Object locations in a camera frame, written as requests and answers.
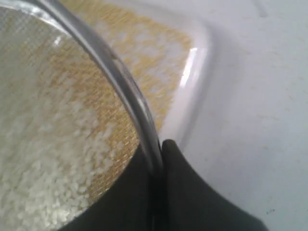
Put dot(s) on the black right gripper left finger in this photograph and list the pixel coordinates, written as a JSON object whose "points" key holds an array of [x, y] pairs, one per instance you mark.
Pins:
{"points": [[124, 207]]}

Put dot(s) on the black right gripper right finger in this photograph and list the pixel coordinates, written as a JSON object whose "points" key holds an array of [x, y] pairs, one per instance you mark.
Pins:
{"points": [[193, 205]]}

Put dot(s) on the round steel mesh sieve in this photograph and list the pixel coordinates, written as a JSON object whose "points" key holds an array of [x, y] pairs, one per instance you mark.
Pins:
{"points": [[41, 19]]}

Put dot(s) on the pile of tan grain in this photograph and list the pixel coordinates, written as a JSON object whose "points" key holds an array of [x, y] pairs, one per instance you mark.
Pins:
{"points": [[64, 134]]}

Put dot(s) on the yellow millet in tray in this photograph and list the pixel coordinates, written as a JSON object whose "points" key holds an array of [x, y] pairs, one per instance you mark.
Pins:
{"points": [[154, 52]]}

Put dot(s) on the white plastic tray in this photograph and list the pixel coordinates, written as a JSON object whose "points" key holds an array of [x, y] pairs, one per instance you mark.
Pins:
{"points": [[177, 124]]}

